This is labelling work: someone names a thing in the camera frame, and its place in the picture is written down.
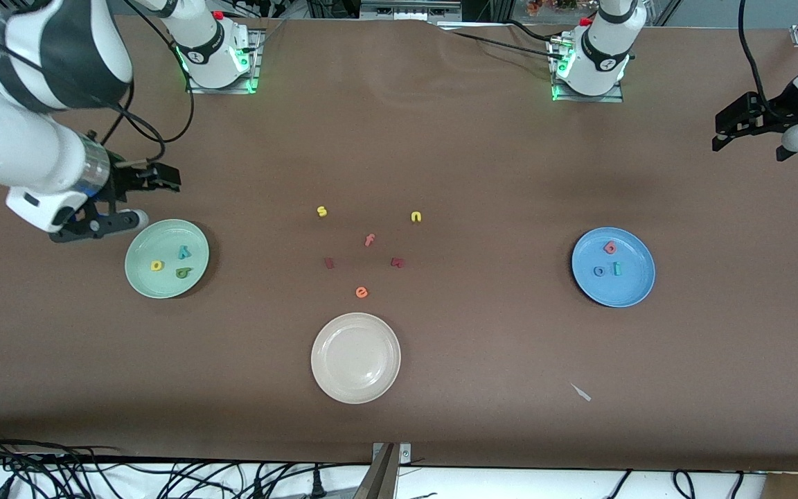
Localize green plate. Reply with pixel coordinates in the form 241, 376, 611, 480
125, 219, 211, 299

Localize blue plate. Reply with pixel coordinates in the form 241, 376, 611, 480
571, 227, 656, 308

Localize orange flower decoration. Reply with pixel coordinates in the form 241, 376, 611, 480
525, 0, 580, 16

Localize brown table cover mat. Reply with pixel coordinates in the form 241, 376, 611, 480
0, 12, 798, 472

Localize beige plate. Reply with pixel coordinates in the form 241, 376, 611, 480
310, 313, 402, 405

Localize grey power strip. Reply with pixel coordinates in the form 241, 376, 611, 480
360, 0, 462, 21

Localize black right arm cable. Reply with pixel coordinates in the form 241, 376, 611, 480
87, 0, 195, 164

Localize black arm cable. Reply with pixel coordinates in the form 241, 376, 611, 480
87, 0, 195, 164
738, 0, 788, 115

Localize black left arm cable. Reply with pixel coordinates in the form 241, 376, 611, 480
738, 0, 788, 115

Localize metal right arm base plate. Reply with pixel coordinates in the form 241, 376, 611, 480
186, 28, 263, 95

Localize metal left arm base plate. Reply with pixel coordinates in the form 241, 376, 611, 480
548, 35, 625, 103

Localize thin black base cable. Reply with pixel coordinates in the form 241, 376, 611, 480
451, 21, 566, 60

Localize tangled black cable bundle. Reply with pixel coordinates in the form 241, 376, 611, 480
0, 426, 372, 499

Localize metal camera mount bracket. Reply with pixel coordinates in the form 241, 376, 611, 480
352, 442, 414, 499

